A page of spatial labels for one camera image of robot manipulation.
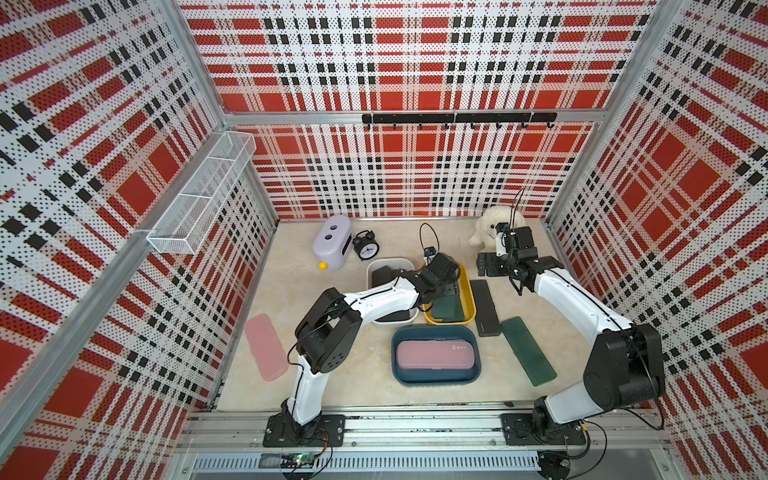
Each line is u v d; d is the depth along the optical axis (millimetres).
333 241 1016
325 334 505
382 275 1029
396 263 1024
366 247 1051
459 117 887
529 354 850
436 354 845
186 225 915
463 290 975
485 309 945
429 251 822
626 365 430
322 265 1011
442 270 703
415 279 684
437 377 827
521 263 659
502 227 786
